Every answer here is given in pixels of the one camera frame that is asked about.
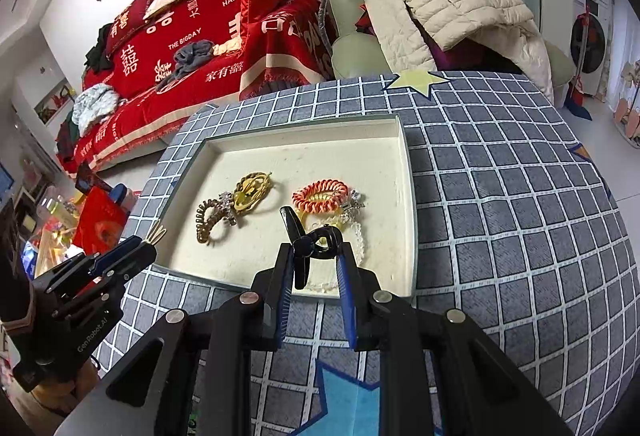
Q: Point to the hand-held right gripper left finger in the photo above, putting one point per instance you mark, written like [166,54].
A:
[282,296]

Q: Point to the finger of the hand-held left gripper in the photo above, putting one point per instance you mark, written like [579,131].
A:
[120,250]
[132,263]

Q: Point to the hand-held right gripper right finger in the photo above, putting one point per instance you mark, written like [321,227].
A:
[346,301]

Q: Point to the gold hair pins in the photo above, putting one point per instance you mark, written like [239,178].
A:
[157,235]

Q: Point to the black claw hair clip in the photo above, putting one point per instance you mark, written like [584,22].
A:
[300,261]

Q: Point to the silver rhinestone jewelry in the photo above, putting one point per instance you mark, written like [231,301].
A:
[354,203]
[229,207]

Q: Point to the cream lined jewelry tray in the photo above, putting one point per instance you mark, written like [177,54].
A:
[350,156]

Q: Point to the red gift bag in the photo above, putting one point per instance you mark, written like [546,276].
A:
[100,222]

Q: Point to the blue plastic object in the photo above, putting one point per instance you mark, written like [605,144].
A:
[120,193]

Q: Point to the yellow elastic hair band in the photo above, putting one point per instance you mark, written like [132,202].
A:
[312,216]

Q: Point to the light grey knit cloth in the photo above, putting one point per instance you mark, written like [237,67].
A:
[95,109]

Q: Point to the dark clothing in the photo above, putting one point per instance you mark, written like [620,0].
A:
[100,51]

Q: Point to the grey crumpled cloth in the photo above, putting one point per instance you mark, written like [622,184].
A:
[195,56]

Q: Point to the red covered sofa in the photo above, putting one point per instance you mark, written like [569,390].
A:
[210,61]

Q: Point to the dark red pillow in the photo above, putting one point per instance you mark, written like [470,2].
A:
[131,24]

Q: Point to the green armchair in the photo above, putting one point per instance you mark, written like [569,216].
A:
[350,59]

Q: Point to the red satin cushion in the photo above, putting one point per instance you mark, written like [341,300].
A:
[257,16]

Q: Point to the flower floor decoration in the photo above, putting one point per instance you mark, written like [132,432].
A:
[631,106]

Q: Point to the white appliance red decoration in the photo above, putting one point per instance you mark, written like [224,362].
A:
[590,41]

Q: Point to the unframed wall picture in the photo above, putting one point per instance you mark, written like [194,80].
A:
[52,102]

